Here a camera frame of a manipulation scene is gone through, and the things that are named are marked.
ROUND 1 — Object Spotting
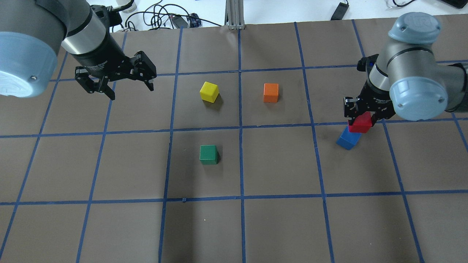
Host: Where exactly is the orange wooden block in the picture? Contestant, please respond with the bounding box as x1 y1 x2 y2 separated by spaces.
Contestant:
263 83 279 103

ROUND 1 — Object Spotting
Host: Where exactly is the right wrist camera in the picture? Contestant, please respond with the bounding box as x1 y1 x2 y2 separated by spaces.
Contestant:
356 54 379 73

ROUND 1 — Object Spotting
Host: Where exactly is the blue wooden block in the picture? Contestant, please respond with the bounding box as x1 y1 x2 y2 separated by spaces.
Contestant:
336 126 362 150

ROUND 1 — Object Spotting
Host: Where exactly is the red wooden block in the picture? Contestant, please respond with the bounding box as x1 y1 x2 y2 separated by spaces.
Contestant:
348 112 373 133

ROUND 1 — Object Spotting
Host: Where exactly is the black power adapter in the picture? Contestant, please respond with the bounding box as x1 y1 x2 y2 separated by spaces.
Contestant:
330 1 349 20

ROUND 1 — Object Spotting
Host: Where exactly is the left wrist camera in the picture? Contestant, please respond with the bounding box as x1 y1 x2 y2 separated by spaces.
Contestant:
90 5 122 31

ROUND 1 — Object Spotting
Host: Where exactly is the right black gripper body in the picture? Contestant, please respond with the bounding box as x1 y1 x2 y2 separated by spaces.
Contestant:
358 82 394 113

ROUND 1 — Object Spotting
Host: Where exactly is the aluminium frame post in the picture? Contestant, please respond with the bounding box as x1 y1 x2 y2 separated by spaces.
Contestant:
224 0 245 30

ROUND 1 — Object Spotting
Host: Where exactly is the green wooden block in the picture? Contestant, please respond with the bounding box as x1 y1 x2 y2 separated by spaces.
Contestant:
199 145 219 165

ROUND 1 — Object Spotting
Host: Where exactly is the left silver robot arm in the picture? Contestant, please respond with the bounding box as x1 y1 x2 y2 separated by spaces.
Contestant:
0 0 157 100

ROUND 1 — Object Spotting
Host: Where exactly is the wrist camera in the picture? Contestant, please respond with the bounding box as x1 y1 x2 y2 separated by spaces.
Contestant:
90 5 122 31
356 54 379 73

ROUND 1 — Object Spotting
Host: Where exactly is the yellow wooden block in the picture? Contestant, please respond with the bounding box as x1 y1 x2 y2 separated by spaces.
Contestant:
199 81 219 103

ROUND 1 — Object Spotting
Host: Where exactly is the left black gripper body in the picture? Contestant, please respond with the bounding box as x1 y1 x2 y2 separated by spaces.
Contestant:
71 35 133 82

